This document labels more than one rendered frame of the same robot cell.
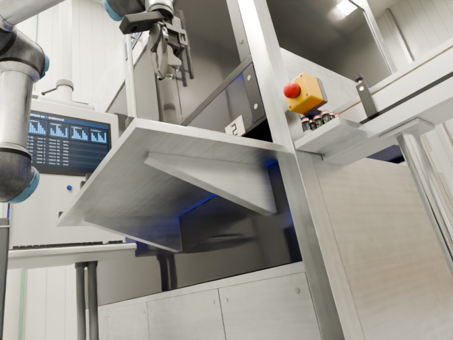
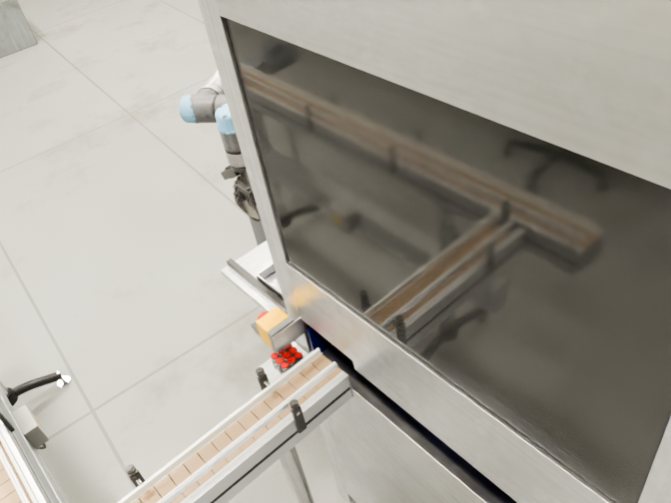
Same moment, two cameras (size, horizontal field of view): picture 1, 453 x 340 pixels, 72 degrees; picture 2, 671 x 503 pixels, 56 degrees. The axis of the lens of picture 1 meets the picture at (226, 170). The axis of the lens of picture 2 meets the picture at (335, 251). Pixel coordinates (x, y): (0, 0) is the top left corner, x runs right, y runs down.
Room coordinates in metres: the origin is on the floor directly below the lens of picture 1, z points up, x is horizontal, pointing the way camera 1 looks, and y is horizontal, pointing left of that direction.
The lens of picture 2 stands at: (1.01, -1.30, 2.20)
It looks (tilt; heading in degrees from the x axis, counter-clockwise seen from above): 42 degrees down; 96
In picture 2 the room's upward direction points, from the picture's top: 11 degrees counter-clockwise
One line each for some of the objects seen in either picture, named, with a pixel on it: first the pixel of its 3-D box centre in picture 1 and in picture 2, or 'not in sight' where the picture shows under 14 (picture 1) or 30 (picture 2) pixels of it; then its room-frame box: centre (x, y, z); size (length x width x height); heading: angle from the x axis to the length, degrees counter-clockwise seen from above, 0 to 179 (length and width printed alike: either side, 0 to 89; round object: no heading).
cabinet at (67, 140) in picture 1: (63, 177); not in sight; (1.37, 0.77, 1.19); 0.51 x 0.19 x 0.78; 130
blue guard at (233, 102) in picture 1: (133, 195); not in sight; (1.52, 0.49, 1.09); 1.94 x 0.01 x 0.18; 40
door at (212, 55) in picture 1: (201, 30); not in sight; (0.94, 0.00, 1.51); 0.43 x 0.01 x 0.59; 40
